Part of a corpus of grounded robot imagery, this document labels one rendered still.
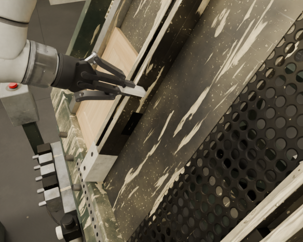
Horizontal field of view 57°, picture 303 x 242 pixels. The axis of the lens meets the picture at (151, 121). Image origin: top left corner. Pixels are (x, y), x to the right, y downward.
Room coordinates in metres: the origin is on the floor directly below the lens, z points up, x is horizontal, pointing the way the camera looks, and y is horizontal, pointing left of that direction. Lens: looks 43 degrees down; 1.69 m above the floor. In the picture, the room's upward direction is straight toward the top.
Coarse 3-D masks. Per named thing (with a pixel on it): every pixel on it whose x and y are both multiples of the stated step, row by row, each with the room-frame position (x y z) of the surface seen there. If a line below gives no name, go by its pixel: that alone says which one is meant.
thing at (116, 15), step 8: (120, 0) 0.97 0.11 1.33; (128, 0) 0.98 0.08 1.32; (112, 8) 1.00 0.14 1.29; (120, 8) 0.97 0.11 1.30; (112, 16) 0.97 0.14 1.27; (120, 16) 0.97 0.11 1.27; (104, 24) 0.99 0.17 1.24; (112, 24) 0.96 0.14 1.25; (120, 24) 0.97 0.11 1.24; (104, 32) 0.96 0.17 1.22; (112, 32) 0.96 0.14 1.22; (104, 40) 0.95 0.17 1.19; (96, 48) 0.96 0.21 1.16; (104, 48) 0.94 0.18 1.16; (72, 104) 0.90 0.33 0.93; (72, 112) 0.88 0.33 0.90
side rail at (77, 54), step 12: (96, 0) 1.18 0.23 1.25; (108, 0) 1.20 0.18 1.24; (84, 12) 1.18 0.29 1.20; (96, 12) 1.18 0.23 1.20; (84, 24) 1.16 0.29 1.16; (96, 24) 1.18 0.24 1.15; (72, 36) 1.19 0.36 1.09; (84, 36) 1.15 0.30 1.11; (96, 36) 1.17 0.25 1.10; (72, 48) 1.13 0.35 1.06; (84, 48) 1.15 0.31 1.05
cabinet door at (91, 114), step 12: (120, 36) 0.89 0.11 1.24; (108, 48) 0.92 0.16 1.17; (120, 48) 0.85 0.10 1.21; (132, 48) 0.81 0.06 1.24; (108, 60) 0.88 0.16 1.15; (120, 60) 0.82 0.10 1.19; (132, 60) 0.76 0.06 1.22; (108, 72) 0.85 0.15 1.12; (84, 108) 0.85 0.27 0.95; (96, 108) 0.79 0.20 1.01; (108, 108) 0.73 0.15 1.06; (84, 120) 0.80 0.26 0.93; (96, 120) 0.74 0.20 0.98; (84, 132) 0.76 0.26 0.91; (96, 132) 0.70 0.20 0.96
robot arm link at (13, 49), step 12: (0, 24) 0.46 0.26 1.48; (12, 24) 0.47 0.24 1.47; (24, 24) 0.49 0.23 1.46; (0, 36) 0.45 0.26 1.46; (12, 36) 0.46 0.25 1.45; (24, 36) 0.48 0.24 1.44; (0, 48) 0.44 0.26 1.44; (12, 48) 0.45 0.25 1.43; (24, 48) 0.48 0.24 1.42; (0, 60) 0.44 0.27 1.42; (12, 60) 0.45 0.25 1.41; (24, 60) 0.46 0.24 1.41; (0, 72) 0.43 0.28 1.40; (12, 72) 0.44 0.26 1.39; (24, 72) 0.45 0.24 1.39
